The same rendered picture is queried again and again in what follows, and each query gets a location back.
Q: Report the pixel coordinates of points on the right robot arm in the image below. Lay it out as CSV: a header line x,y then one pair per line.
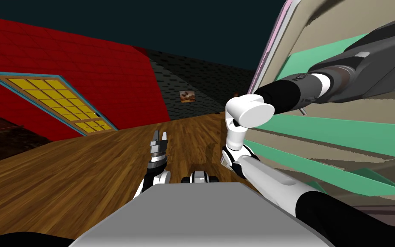
x,y
269,178

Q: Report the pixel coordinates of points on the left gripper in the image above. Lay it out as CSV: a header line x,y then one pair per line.
x,y
157,152

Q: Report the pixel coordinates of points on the beige and green door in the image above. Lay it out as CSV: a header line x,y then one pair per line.
x,y
355,137

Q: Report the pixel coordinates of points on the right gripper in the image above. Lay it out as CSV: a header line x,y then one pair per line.
x,y
386,61

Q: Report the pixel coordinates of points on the yellow window with blue frame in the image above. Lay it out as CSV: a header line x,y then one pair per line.
x,y
57,99

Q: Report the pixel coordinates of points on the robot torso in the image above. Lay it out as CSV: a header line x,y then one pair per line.
x,y
197,216

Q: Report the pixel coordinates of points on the small brown wall picture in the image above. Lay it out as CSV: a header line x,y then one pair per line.
x,y
187,96

